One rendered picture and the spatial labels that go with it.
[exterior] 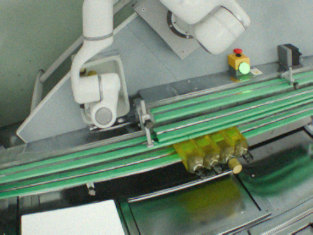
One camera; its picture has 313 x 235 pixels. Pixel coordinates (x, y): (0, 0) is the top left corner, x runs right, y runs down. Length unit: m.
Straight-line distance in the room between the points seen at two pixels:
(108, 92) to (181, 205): 0.47
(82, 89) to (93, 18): 0.22
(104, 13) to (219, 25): 0.30
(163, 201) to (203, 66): 0.54
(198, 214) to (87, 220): 0.39
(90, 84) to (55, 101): 0.37
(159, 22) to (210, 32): 0.31
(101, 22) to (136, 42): 0.41
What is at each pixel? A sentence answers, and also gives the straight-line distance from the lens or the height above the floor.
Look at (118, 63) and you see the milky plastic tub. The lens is 1.24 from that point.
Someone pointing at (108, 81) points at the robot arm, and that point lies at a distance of 1.02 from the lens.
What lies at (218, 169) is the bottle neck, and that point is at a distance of 1.17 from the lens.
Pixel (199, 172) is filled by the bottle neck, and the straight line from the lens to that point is 1.15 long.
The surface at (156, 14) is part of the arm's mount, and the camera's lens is 1.20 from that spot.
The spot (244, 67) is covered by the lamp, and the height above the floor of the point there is 0.85.
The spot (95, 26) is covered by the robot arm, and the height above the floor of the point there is 1.09.
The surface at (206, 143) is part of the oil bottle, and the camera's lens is 1.26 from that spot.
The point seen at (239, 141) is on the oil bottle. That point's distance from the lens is 1.25.
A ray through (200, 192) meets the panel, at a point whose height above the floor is 1.08.
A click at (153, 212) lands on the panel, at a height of 1.11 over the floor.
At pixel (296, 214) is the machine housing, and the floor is 1.38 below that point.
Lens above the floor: 2.00
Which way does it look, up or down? 59 degrees down
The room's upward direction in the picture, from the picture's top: 150 degrees clockwise
